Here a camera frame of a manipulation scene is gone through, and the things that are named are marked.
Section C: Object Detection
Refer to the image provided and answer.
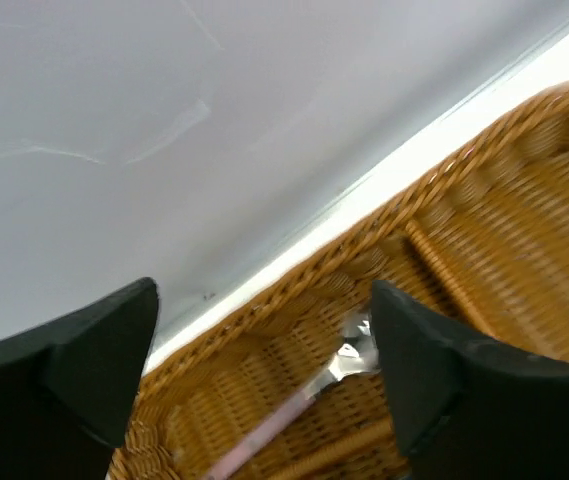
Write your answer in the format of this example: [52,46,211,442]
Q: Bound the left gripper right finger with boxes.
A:
[370,281,569,479]

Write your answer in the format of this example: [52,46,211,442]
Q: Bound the brown wicker cutlery tray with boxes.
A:
[110,82,569,479]

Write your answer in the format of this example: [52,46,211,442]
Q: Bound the pink handled spoon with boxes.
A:
[203,310,379,479]

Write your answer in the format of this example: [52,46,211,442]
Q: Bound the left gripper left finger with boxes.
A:
[0,278,159,479]

